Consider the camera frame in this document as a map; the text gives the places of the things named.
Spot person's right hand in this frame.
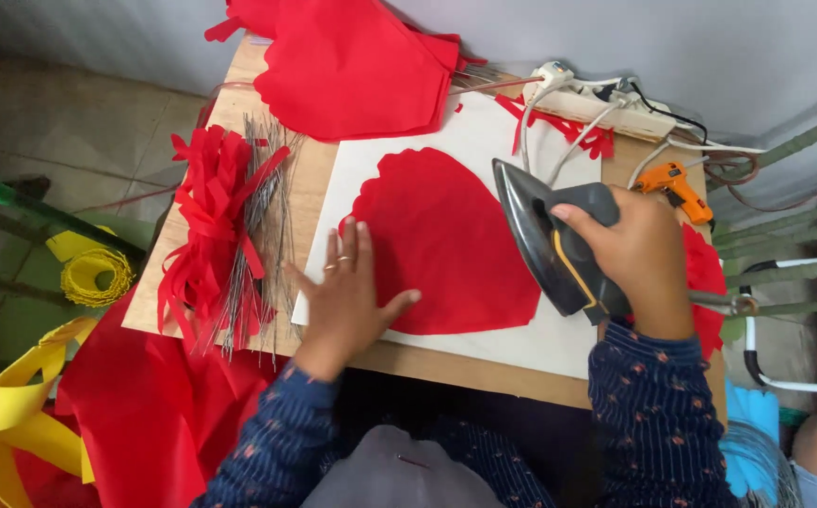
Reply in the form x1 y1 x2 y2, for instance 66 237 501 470
550 185 693 313

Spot person's left hand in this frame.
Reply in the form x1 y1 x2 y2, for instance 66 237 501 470
285 217 424 362

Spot grey electric clothes iron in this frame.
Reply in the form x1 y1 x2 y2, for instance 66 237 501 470
491 158 637 327

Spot red petal-shaped foam sheet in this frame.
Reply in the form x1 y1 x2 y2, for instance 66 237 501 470
340 147 544 337

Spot orange glue gun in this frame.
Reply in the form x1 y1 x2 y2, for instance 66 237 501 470
632 161 715 227

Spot grey metal rod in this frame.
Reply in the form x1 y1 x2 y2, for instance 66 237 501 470
687 289 761 318

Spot red foam scraps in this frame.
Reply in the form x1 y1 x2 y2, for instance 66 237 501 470
495 93 616 161

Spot bundle of green wrapped rods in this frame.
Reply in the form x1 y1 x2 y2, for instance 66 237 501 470
705 102 817 320

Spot white power strip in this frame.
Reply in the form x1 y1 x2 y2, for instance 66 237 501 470
521 61 679 143

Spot white board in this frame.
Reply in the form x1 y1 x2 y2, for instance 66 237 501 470
290 92 603 382

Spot person's grey scarf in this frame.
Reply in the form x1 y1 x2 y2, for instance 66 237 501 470
299 423 510 508

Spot bundle of red foam strips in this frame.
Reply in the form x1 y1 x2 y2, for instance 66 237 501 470
156 125 294 354

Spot blue foam sheet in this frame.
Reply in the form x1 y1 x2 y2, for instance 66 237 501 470
721 380 785 503

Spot large red foam sheet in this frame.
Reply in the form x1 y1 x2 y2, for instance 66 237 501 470
54 288 284 508

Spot stack of red petal sheets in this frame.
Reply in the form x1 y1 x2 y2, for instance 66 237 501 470
204 0 489 143

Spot yellow foam roll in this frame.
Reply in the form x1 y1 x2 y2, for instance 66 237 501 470
61 247 136 309

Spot yellow foam strips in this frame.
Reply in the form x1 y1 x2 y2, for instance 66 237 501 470
0 316 100 508

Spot white cable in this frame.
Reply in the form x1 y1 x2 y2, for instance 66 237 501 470
518 79 572 156
626 137 766 190
546 99 632 187

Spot brown cable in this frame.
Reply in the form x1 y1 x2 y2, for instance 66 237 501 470
704 150 817 214

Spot black cable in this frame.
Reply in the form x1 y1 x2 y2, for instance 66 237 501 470
627 81 709 145

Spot bundle of grey wires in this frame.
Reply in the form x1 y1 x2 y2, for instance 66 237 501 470
202 113 308 366

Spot white metal frame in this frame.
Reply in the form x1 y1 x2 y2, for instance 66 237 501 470
737 257 817 398

